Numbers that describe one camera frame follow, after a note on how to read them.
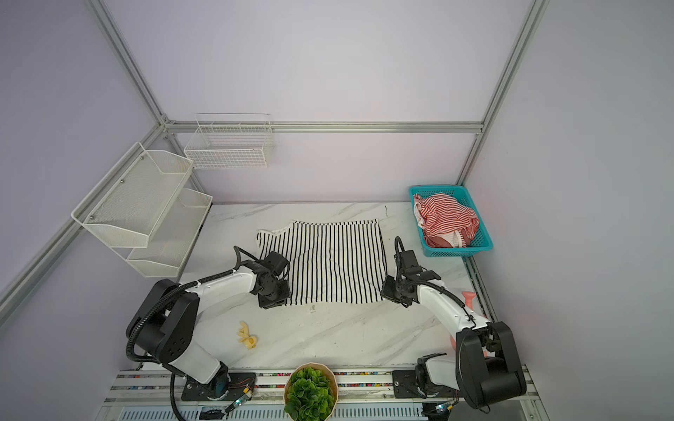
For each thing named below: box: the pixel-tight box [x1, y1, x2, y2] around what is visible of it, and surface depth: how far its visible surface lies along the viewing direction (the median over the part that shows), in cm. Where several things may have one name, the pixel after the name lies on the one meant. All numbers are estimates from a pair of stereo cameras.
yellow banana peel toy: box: [236, 321, 258, 350], surface depth 83 cm
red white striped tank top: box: [413, 192, 480, 249], surface depth 106 cm
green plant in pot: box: [283, 362, 339, 421], surface depth 65 cm
